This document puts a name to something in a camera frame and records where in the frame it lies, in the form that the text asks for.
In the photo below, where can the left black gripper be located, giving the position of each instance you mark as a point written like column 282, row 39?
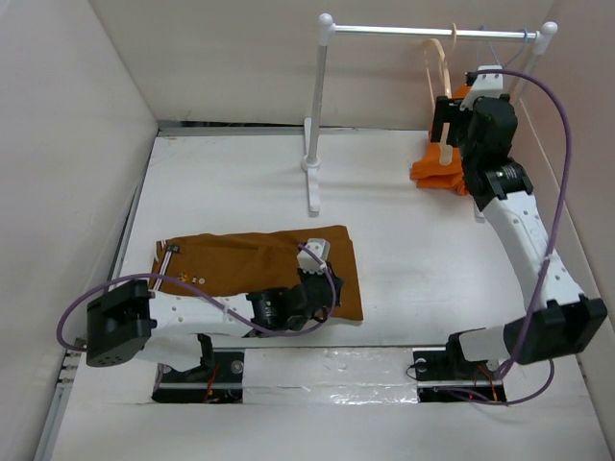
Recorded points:
column 332, row 279

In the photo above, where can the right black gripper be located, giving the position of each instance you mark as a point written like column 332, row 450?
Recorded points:
column 448, row 109

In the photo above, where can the brown trousers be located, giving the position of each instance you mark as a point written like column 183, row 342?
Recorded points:
column 231, row 264

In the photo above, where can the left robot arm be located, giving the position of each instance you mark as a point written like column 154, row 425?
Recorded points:
column 134, row 321

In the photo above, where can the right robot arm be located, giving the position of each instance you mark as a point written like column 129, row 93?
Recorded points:
column 561, row 320

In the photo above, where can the orange garment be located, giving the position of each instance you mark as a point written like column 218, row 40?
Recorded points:
column 429, row 173

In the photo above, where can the white clothes rack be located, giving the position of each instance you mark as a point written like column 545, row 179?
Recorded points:
column 539, row 40

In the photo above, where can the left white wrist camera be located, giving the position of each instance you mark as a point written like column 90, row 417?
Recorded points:
column 313, row 256

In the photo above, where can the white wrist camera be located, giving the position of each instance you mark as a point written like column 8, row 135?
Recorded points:
column 486, row 81
column 313, row 256

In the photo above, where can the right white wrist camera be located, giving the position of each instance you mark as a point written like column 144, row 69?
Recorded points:
column 486, row 81

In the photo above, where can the blue wire hanger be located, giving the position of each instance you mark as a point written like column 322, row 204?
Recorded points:
column 508, row 55

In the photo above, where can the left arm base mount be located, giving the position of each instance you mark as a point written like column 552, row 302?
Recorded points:
column 218, row 379

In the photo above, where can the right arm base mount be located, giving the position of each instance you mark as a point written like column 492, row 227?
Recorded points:
column 439, row 380

